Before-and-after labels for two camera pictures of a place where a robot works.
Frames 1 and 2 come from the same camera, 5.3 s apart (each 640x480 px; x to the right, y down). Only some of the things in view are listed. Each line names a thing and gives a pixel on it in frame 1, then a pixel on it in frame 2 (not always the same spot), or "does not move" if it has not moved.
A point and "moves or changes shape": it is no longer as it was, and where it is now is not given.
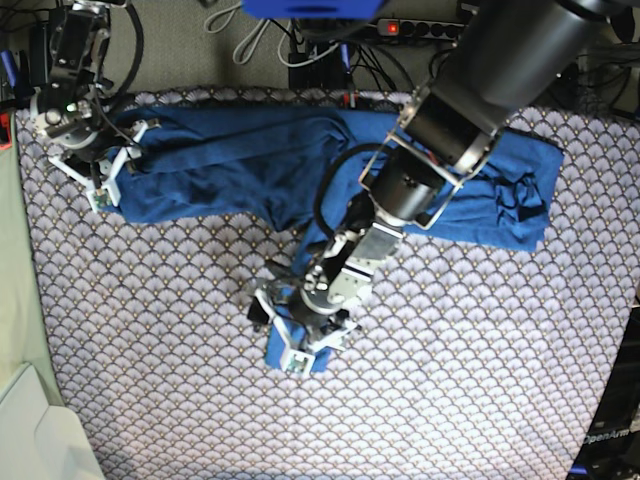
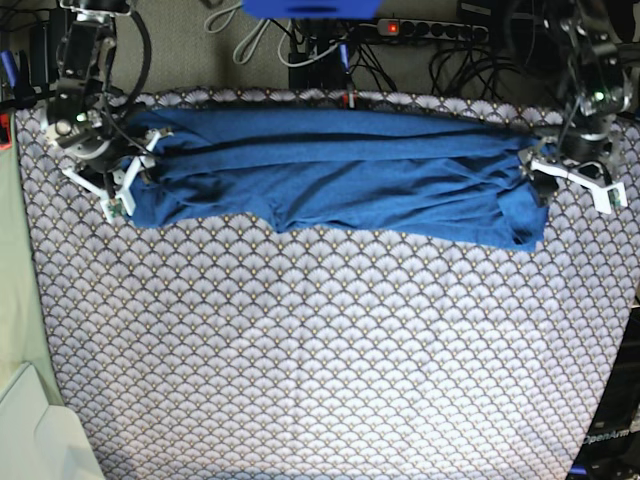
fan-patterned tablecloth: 469,361 does not move
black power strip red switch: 421,28 does not move
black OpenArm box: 612,448 does not move
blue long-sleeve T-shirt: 303,168 moves or changes shape
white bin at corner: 42,439 does not move
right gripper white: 293,361 -> 545,185
